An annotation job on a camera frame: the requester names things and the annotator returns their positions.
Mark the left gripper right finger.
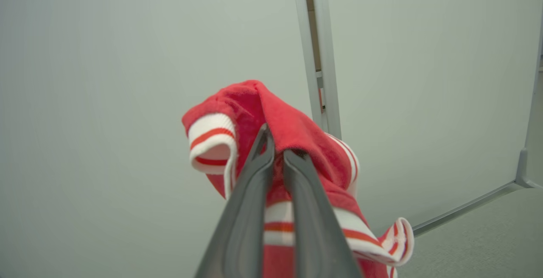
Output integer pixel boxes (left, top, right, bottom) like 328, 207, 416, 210
283, 149, 363, 278

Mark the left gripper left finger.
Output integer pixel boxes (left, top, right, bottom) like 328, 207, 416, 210
194, 123, 276, 278

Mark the red garment with white stripes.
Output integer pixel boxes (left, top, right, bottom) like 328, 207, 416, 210
182, 79, 415, 278

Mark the white partition panel grey frame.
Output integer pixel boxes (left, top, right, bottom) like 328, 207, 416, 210
310, 0, 543, 236
0, 0, 323, 278

